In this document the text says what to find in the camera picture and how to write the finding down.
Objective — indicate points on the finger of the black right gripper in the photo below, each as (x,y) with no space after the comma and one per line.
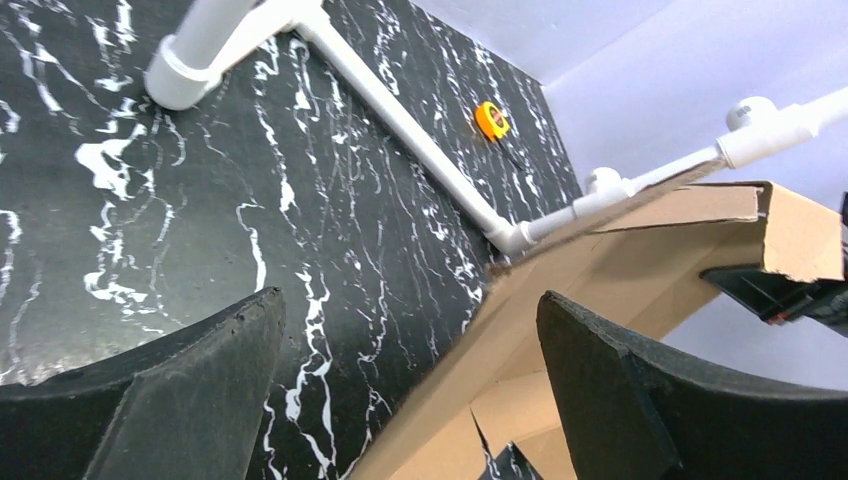
(775,299)

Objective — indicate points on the white PVC pipe frame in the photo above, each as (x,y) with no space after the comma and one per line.
(216,35)

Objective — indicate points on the brown cardboard box sheet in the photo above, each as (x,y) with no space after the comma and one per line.
(637,264)

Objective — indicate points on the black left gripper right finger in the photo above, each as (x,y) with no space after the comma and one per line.
(634,408)

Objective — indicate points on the yellow tape measure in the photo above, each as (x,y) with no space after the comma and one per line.
(491,121)

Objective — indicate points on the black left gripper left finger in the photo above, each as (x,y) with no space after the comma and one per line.
(184,406)

